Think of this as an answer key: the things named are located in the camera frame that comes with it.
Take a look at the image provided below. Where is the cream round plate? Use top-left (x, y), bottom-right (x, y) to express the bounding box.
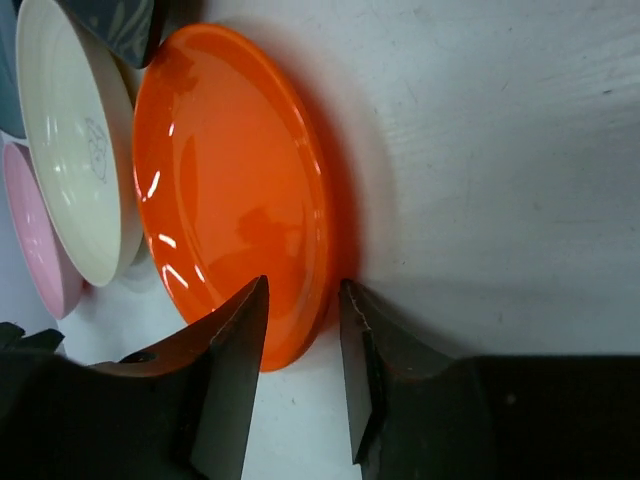
top-left (16, 1), bottom-right (142, 287)

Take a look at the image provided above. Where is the teal square plate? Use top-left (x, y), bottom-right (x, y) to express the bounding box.
top-left (0, 0), bottom-right (26, 139)

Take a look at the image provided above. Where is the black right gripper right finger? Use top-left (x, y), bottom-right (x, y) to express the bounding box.
top-left (339, 280), bottom-right (639, 479)

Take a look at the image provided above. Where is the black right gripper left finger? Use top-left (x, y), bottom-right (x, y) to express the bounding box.
top-left (1, 276), bottom-right (269, 479)

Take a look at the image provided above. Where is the orange round plate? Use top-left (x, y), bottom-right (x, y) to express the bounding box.
top-left (133, 23), bottom-right (351, 372)

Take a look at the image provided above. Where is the dark floral square plate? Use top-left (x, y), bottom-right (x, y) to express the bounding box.
top-left (59, 0), bottom-right (169, 69)

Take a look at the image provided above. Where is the pink round plate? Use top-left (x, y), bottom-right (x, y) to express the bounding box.
top-left (2, 142), bottom-right (84, 320)

